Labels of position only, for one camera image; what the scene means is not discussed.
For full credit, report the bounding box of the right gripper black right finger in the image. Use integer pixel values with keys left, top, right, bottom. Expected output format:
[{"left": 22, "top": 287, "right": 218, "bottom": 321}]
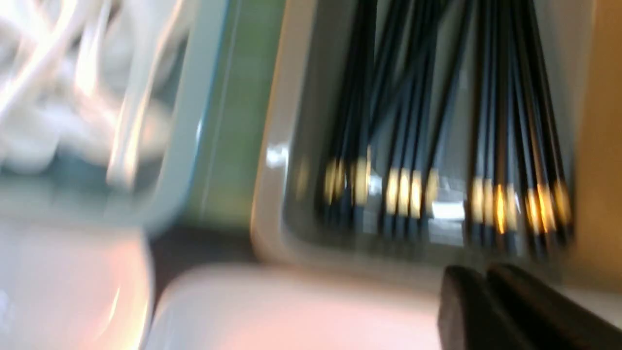
[{"left": 486, "top": 263, "right": 622, "bottom": 350}]

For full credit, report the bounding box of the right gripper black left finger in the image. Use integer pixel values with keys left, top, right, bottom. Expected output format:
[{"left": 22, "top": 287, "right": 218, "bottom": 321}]
[{"left": 437, "top": 265, "right": 535, "bottom": 350}]

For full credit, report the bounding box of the large white square plate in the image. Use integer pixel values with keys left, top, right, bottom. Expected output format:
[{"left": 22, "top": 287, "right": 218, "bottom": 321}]
[{"left": 141, "top": 265, "right": 622, "bottom": 350}]

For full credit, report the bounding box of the white small bowl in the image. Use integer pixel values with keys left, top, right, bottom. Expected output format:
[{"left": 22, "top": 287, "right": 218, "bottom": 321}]
[{"left": 0, "top": 222, "right": 154, "bottom": 350}]

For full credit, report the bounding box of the brown plastic bin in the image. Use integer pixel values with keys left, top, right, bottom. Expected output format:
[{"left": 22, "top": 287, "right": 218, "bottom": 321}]
[{"left": 251, "top": 0, "right": 621, "bottom": 293}]

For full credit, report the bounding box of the bundle of black chopsticks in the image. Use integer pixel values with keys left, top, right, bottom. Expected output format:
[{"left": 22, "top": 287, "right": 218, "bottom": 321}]
[{"left": 317, "top": 0, "right": 574, "bottom": 257}]

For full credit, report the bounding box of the black serving tray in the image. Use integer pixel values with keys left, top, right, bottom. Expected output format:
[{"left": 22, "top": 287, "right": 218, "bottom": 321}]
[{"left": 149, "top": 226, "right": 259, "bottom": 304}]

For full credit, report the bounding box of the pile of white spoons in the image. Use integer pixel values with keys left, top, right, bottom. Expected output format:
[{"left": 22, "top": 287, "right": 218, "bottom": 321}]
[{"left": 1, "top": 0, "right": 193, "bottom": 189}]

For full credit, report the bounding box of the teal plastic bin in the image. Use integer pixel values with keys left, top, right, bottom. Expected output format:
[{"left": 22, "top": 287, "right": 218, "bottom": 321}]
[{"left": 1, "top": 0, "right": 230, "bottom": 232}]

